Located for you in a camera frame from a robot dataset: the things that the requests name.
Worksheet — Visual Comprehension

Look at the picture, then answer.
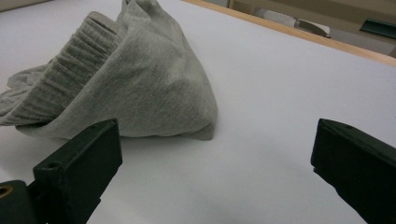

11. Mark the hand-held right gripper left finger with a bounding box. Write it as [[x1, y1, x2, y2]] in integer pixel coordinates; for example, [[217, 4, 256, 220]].
[[33, 119, 123, 224]]

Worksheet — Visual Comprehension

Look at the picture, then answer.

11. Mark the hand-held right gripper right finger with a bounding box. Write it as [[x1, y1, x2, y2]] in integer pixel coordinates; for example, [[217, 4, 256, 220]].
[[310, 118, 396, 224]]

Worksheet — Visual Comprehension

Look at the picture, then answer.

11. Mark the grey knit garment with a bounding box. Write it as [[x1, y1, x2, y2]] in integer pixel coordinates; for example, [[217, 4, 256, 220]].
[[0, 0, 219, 141]]

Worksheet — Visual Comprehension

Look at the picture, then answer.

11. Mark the dark green object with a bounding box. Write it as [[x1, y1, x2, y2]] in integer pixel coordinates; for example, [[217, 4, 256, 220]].
[[359, 18, 396, 41]]

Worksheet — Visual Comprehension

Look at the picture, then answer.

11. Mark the grey flat object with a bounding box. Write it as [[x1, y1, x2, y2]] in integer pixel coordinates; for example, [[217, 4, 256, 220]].
[[295, 19, 332, 39]]

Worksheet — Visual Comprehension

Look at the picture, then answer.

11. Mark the light wooden furniture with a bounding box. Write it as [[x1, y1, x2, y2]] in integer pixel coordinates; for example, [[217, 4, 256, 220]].
[[228, 0, 396, 35]]

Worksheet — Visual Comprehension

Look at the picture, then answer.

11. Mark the white textured roll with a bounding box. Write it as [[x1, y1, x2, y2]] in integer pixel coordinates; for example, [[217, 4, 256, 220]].
[[255, 8, 298, 28]]

